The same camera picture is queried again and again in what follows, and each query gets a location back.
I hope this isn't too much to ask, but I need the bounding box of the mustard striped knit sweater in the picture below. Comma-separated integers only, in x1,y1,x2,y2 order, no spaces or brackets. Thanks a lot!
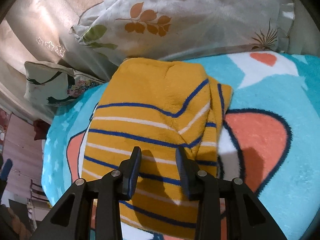
81,58,233,239

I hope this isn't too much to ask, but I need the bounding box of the teal star fleece blanket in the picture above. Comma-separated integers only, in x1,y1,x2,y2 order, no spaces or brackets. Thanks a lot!
41,51,319,239

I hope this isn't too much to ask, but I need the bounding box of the pink curtain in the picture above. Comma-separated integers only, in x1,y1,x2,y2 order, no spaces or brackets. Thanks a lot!
1,110,43,204

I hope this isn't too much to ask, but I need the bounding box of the floral print pillow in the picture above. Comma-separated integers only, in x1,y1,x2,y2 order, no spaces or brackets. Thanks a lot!
24,61,104,106

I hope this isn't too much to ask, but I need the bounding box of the white leaf print pillow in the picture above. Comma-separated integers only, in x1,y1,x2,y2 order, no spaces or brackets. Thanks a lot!
72,0,295,65

